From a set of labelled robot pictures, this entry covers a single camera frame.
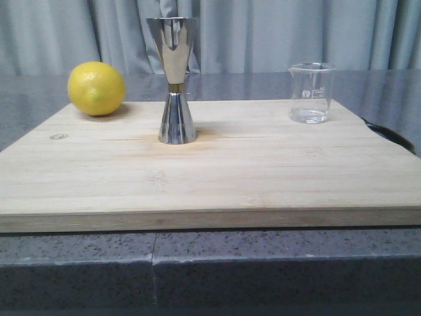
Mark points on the black board handle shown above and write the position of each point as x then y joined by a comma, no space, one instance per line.
390,135

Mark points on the clear glass beaker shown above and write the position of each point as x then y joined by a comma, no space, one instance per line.
311,92

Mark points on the steel hourglass jigger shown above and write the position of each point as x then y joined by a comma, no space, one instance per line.
173,38

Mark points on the grey pleated curtain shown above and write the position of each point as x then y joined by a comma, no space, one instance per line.
52,37

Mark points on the yellow lemon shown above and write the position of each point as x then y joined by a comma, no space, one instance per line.
96,88

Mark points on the light wooden cutting board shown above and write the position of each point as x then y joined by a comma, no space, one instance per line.
250,166

